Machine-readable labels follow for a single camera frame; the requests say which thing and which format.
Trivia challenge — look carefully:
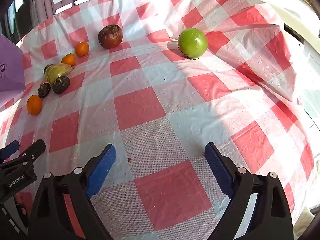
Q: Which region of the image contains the green apple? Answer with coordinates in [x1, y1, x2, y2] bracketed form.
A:
[177, 28, 208, 59]

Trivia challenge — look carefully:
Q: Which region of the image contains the purple cardboard box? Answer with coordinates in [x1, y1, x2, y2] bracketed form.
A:
[0, 33, 26, 108]

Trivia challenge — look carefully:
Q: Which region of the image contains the orange mandarin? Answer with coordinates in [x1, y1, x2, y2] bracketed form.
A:
[61, 53, 76, 67]
[75, 42, 90, 57]
[26, 95, 43, 116]

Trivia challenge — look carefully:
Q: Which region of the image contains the red white checked tablecloth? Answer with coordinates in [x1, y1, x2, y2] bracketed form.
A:
[0, 0, 317, 240]

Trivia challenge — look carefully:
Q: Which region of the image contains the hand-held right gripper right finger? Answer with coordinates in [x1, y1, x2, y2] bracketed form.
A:
[204, 142, 294, 240]

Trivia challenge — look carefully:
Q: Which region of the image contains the plastic-wrapped yellow-green fruit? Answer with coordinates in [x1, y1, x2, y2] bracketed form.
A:
[45, 63, 74, 84]

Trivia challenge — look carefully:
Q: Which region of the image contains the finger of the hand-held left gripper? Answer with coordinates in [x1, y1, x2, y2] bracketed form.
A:
[0, 140, 20, 161]
[17, 139, 46, 164]

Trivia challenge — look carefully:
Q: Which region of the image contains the pink curtain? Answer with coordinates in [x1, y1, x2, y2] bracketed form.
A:
[32, 0, 57, 21]

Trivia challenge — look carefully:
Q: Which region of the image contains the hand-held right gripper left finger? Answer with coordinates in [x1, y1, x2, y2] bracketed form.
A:
[27, 144, 117, 240]

